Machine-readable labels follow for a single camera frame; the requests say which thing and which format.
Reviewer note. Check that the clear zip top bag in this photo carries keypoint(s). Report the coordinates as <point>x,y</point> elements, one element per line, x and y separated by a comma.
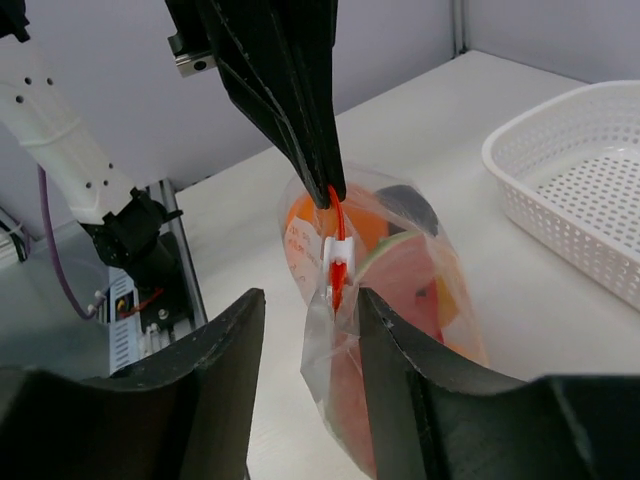
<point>325,270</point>

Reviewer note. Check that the dark fake plum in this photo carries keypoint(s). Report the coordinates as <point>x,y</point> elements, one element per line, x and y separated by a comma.
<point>405,201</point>

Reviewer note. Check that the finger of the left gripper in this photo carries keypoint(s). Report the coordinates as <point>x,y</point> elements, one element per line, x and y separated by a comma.
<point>309,29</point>
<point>251,54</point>

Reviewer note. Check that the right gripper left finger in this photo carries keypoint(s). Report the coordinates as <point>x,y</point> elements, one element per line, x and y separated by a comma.
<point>184,412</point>

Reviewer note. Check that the white perforated plastic basket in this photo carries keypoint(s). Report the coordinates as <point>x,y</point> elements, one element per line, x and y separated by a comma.
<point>568,174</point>

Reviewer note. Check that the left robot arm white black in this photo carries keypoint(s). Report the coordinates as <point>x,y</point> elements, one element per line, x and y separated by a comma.
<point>122,221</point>

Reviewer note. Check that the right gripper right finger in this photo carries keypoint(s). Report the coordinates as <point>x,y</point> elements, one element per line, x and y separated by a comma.
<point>438,415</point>

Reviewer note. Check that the orange fake fruit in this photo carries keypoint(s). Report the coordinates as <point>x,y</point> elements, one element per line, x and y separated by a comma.
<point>363,215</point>

